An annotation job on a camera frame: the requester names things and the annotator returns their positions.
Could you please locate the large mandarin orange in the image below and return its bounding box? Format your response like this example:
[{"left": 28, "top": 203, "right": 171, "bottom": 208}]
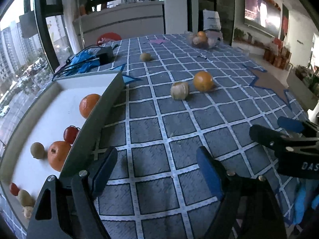
[{"left": 79, "top": 94, "right": 101, "bottom": 119}]

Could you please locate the brown star blue border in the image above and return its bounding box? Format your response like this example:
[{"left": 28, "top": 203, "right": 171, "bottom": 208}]
[{"left": 243, "top": 63, "right": 293, "bottom": 110}]

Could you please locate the grey square panel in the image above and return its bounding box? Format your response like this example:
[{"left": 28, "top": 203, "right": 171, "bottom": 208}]
[{"left": 19, "top": 11, "right": 39, "bottom": 38}]

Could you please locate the blue grey checked tablecloth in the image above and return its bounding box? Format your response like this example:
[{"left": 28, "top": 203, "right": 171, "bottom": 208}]
[{"left": 0, "top": 33, "right": 311, "bottom": 239}]

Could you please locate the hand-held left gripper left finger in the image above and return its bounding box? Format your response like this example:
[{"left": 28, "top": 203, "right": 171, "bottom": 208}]
[{"left": 26, "top": 146, "right": 118, "bottom": 239}]

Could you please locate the white cabinet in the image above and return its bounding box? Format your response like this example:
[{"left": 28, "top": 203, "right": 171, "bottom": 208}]
[{"left": 72, "top": 0, "right": 165, "bottom": 48}]

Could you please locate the orange with dark stem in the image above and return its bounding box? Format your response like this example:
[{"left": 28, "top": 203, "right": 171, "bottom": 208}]
[{"left": 47, "top": 141, "right": 72, "bottom": 172}]

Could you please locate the smooth round orange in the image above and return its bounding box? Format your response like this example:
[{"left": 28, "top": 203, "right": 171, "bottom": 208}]
[{"left": 193, "top": 71, "right": 215, "bottom": 92}]

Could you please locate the wall television screen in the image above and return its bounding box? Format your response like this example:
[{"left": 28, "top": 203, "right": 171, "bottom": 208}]
[{"left": 244, "top": 0, "right": 282, "bottom": 34}]

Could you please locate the plastic bag of fruit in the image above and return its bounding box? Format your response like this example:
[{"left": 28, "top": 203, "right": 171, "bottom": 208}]
[{"left": 187, "top": 31, "right": 223, "bottom": 50}]

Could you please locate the physalis in papery husk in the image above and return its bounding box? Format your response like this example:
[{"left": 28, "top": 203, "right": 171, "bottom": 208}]
[
  {"left": 23, "top": 206, "right": 35, "bottom": 220},
  {"left": 170, "top": 81, "right": 190, "bottom": 101}
]

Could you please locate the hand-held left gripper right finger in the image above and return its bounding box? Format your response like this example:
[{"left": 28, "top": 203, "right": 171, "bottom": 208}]
[{"left": 196, "top": 146, "right": 287, "bottom": 239}]

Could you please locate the potted green plant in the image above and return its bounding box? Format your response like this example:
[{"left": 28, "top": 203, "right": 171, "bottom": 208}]
[{"left": 233, "top": 27, "right": 247, "bottom": 41}]

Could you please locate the black power adapter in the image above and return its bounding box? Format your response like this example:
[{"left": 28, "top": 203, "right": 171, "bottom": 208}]
[{"left": 98, "top": 46, "right": 115, "bottom": 65}]

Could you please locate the blue plastic bag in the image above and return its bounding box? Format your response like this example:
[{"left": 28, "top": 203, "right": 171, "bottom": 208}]
[{"left": 66, "top": 48, "right": 102, "bottom": 74}]

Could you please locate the person's right hand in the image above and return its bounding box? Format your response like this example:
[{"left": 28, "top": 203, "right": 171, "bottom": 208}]
[{"left": 293, "top": 179, "right": 319, "bottom": 226}]

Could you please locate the blue star sticker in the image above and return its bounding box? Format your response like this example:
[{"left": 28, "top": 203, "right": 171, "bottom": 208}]
[{"left": 110, "top": 63, "right": 142, "bottom": 85}]

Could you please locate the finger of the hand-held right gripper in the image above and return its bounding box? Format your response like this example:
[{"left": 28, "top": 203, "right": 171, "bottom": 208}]
[
  {"left": 277, "top": 116, "right": 319, "bottom": 138},
  {"left": 249, "top": 124, "right": 319, "bottom": 159}
]

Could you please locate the white shopping bag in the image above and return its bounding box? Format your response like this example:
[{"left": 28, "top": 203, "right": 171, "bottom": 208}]
[{"left": 202, "top": 9, "right": 222, "bottom": 31}]

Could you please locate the grey-green tray white inside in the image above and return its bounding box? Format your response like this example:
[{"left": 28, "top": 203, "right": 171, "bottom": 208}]
[{"left": 0, "top": 70, "right": 125, "bottom": 232}]

